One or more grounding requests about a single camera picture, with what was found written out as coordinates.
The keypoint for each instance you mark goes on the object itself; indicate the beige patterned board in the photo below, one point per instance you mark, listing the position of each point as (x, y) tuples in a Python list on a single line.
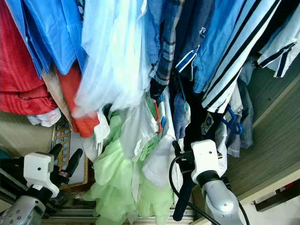
[(63, 140)]

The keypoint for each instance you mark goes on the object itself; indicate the light green tulle dress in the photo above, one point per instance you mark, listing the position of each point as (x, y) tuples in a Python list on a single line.
[(117, 178)]

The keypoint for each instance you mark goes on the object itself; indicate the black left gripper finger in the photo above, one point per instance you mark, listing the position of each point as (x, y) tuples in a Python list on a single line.
[(55, 151), (73, 161)]

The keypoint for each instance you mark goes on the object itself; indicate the red striped garment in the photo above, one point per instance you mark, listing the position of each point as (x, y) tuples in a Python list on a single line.
[(18, 61)]

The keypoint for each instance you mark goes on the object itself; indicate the white blouse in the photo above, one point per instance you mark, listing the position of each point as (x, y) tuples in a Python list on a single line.
[(138, 126)]

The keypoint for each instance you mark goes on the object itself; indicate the dark floral garment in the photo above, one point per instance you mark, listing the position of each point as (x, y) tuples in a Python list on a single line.
[(80, 7)]

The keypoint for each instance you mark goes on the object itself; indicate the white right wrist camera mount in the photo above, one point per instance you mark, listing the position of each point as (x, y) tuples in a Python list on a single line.
[(205, 159)]

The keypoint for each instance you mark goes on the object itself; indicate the small blue jeans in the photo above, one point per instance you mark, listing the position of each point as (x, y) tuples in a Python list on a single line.
[(179, 117)]

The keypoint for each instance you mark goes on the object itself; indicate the grey blue jeans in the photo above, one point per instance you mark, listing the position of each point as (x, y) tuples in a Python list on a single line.
[(243, 108)]

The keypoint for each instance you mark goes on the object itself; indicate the beige garment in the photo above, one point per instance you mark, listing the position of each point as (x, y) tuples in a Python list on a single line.
[(54, 89)]

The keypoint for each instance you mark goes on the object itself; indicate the light blue shirt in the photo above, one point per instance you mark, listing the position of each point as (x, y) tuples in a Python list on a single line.
[(220, 47)]

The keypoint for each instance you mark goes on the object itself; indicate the plaid denim shirt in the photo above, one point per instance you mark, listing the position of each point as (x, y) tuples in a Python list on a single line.
[(166, 51)]

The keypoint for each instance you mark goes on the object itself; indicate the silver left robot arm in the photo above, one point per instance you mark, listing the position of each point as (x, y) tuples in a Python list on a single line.
[(18, 213)]

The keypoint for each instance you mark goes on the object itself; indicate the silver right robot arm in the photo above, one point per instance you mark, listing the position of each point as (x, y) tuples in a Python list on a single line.
[(220, 204)]

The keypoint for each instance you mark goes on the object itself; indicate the blue plastic hanger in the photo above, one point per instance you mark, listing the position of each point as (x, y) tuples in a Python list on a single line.
[(239, 126)]

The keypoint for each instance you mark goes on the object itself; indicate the red plastic hanger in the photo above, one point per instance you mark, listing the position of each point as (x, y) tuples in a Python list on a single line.
[(160, 123)]

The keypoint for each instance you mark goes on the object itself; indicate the dark blue denim shirt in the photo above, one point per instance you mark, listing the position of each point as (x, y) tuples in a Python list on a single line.
[(197, 28)]

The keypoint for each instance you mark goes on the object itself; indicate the white shirt navy stripes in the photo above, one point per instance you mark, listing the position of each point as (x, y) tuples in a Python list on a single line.
[(281, 47)]

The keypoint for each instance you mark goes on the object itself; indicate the black garment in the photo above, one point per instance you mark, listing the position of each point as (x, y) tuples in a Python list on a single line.
[(194, 112)]

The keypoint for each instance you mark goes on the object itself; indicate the bright blue shirt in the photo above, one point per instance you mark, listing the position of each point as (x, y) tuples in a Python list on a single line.
[(51, 33)]

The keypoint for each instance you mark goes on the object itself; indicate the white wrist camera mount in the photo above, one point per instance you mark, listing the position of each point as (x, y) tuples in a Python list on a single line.
[(38, 171), (205, 159)]

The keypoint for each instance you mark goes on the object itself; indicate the white folded cloth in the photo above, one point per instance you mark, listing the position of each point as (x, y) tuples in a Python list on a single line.
[(44, 118)]

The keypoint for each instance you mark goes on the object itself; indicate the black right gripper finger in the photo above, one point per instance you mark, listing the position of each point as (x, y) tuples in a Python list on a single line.
[(183, 197), (176, 150)]

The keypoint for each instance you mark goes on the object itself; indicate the black white striped shirt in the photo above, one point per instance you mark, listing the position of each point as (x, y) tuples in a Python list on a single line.
[(239, 56)]

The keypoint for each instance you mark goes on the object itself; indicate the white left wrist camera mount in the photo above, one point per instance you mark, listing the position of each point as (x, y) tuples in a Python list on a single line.
[(38, 171)]

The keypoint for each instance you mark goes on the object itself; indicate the orange garment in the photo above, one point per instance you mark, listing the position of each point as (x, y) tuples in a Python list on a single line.
[(68, 79)]

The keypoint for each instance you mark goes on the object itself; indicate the white sheer garment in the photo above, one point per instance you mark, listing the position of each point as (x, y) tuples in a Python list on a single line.
[(112, 56)]

